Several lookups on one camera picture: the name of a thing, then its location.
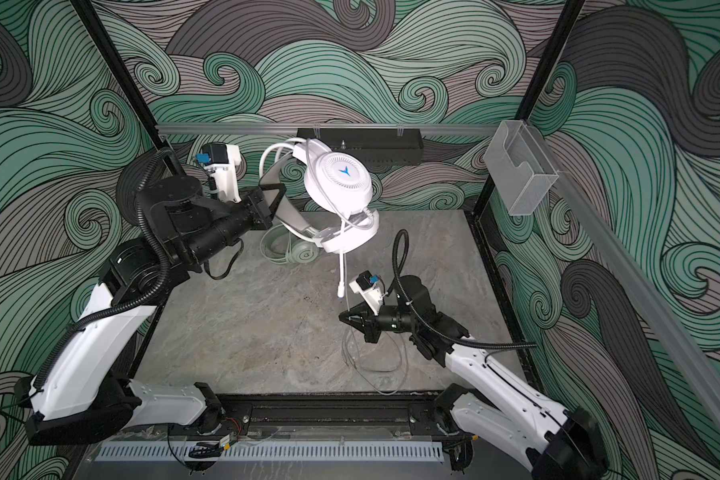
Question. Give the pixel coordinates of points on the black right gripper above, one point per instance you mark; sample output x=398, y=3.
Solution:
x=360, y=314

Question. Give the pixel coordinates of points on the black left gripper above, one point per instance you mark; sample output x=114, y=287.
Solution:
x=259, y=213

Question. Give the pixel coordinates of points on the white headphones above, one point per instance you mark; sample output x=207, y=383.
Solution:
x=336, y=182

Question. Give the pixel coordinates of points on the mint green headphones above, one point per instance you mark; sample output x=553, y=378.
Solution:
x=281, y=247

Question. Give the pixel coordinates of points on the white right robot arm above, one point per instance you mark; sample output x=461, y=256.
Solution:
x=546, y=438

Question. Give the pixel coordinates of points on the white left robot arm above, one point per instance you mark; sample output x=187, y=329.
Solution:
x=77, y=398

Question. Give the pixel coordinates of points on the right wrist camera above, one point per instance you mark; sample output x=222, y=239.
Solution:
x=371, y=288

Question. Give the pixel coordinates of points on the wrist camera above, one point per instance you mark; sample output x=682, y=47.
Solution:
x=371, y=288
x=220, y=162

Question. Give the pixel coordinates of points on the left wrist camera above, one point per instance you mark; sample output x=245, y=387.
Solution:
x=220, y=162

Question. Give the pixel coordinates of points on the aluminium wall rail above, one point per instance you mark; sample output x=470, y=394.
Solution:
x=245, y=128

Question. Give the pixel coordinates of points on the black perforated wall tray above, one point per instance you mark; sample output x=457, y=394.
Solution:
x=373, y=147

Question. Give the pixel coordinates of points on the black frame post right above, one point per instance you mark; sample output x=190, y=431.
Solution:
x=548, y=61

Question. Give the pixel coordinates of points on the black frame post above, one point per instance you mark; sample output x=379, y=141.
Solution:
x=106, y=48
x=548, y=61

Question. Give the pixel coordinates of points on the clear plastic wall bin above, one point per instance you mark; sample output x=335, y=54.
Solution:
x=520, y=163

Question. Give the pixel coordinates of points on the black frame post left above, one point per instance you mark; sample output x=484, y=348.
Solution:
x=106, y=48

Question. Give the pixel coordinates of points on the white slotted cable duct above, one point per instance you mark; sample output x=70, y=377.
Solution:
x=280, y=450

